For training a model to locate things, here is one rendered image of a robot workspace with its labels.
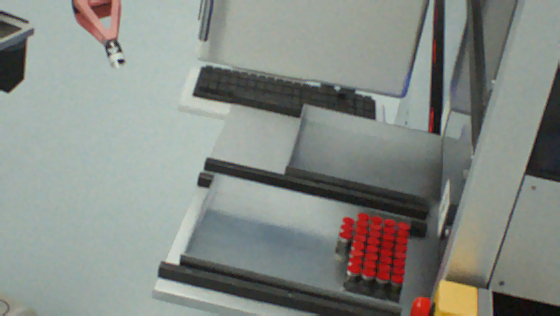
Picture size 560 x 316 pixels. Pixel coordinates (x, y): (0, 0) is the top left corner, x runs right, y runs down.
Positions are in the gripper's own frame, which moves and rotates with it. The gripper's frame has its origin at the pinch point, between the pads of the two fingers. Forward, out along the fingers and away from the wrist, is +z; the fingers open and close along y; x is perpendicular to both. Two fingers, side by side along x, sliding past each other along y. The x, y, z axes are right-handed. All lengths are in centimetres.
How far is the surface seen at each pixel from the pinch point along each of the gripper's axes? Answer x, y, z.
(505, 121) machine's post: -42, -11, 34
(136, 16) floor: -52, 273, -177
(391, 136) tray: -54, 58, 2
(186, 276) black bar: -2.0, 23.6, 28.4
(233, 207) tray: -15.3, 38.1, 14.4
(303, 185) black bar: -29, 42, 13
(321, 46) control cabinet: -55, 79, -32
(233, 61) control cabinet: -37, 85, -38
